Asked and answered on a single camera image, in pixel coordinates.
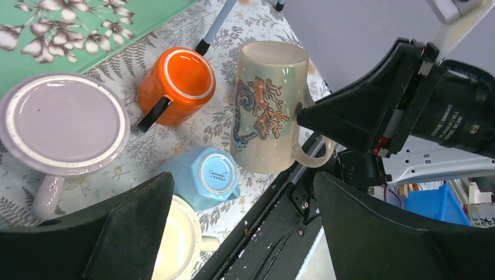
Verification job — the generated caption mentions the orange mug with black handle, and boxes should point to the orange mug with black handle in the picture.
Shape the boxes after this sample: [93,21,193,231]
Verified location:
[137,47,216,132]

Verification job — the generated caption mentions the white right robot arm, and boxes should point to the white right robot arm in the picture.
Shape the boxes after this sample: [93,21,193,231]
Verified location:
[297,1,494,188]

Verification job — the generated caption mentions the light blue tripod stand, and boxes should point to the light blue tripod stand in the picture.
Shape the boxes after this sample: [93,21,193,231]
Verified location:
[194,1,290,58]

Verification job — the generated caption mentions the green floral bird tray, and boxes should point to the green floral bird tray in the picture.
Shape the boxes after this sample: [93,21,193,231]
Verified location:
[1,1,193,94]

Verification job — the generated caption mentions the light blue faceted mug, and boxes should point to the light blue faceted mug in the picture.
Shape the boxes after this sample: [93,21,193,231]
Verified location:
[152,147,240,211]

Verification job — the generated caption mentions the cream yellow mug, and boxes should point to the cream yellow mug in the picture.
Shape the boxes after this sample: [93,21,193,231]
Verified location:
[151,195,220,280]

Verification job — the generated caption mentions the blue plastic bin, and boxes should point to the blue plastic bin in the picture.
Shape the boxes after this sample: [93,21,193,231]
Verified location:
[402,182,471,226]

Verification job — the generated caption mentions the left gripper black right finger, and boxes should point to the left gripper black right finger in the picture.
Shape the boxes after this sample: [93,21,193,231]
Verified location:
[313,172,494,279]

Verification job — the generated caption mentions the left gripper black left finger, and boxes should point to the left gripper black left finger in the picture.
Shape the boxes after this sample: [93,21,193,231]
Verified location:
[1,173,175,279]

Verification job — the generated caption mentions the floral tablecloth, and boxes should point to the floral tablecloth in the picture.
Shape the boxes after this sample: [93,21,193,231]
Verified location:
[0,0,333,279]

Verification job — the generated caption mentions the beige seahorse print mug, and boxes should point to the beige seahorse print mug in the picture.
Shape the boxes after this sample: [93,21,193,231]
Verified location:
[230,41,335,174]

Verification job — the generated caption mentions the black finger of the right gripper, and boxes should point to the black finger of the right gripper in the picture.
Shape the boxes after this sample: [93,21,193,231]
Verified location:
[297,38,422,154]

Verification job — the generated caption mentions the lilac mug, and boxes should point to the lilac mug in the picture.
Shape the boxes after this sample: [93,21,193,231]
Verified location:
[1,72,130,220]

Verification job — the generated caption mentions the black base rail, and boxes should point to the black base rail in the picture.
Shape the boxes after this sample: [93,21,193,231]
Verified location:
[193,159,336,279]

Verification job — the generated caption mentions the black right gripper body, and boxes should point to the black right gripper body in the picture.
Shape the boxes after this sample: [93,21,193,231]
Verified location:
[372,43,494,158]

